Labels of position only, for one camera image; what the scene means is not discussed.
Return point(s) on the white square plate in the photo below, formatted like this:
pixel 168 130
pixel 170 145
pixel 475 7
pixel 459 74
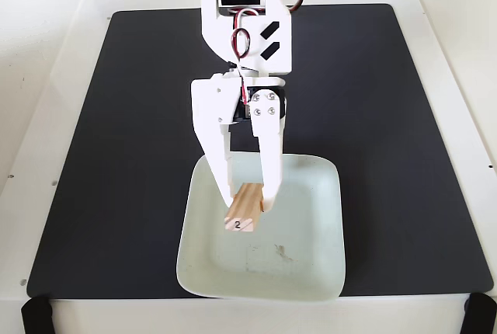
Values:
pixel 303 225

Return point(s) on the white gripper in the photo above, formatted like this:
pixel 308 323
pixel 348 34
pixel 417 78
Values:
pixel 210 97

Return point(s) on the dark grey mat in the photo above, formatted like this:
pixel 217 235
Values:
pixel 116 136

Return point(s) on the wooden block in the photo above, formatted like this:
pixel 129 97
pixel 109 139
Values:
pixel 244 206

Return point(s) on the black table clamp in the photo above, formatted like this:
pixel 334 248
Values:
pixel 37 316
pixel 479 314

